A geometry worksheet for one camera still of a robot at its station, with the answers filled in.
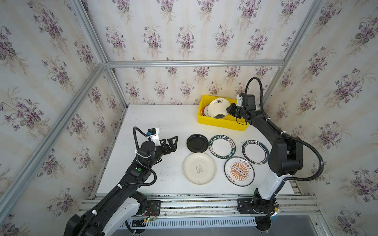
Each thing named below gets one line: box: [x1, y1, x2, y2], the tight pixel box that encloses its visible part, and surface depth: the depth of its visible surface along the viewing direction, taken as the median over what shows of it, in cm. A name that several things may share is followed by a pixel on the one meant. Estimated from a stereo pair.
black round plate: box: [186, 133, 209, 153], surface depth 98 cm
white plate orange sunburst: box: [223, 156, 255, 187], surface depth 87 cm
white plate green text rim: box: [208, 134, 237, 160], surface depth 98 cm
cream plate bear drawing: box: [182, 152, 217, 185], surface depth 89 cm
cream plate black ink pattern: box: [207, 97, 231, 119], surface depth 97 cm
